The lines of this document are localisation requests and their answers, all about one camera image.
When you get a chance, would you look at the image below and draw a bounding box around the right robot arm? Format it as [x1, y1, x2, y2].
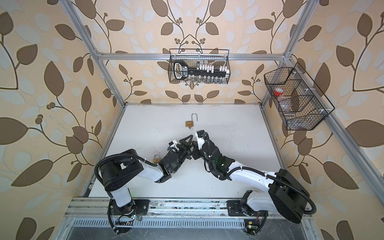
[192, 141, 317, 224]

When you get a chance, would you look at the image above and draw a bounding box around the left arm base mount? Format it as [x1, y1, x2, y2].
[108, 199, 150, 216]

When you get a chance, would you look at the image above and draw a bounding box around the large brass padlock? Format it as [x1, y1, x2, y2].
[185, 113, 198, 128]

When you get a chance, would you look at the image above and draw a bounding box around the black socket set holder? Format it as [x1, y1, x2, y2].
[171, 60, 231, 80]

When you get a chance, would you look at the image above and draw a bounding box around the right wire basket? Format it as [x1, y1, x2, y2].
[264, 63, 335, 131]

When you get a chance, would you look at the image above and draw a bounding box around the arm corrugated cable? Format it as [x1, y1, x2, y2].
[203, 131, 317, 215]
[94, 152, 151, 187]

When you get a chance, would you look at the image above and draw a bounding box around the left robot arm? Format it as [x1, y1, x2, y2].
[94, 135, 193, 208]

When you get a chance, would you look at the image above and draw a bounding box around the back wire basket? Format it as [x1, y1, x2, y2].
[168, 48, 231, 85]

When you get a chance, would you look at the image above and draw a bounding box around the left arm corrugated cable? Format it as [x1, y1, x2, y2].
[94, 152, 151, 187]

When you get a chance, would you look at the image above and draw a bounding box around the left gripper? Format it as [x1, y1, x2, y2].
[172, 134, 195, 174]

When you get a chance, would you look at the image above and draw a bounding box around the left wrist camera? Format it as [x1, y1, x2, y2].
[167, 140, 179, 152]

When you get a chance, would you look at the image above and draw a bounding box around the small brass padlock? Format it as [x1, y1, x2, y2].
[153, 154, 162, 165]

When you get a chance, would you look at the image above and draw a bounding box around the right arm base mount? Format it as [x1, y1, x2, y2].
[227, 200, 260, 217]

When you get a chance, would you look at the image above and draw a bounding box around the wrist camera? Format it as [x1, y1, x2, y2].
[195, 130, 210, 150]
[167, 140, 179, 152]

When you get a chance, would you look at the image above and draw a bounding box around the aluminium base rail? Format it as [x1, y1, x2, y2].
[64, 197, 313, 218]

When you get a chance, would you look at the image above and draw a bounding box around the wire basket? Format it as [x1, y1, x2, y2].
[168, 48, 231, 85]
[264, 63, 335, 131]

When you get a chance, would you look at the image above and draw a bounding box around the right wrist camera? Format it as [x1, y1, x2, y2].
[195, 130, 210, 150]

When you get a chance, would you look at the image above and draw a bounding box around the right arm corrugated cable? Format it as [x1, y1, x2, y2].
[203, 131, 317, 215]

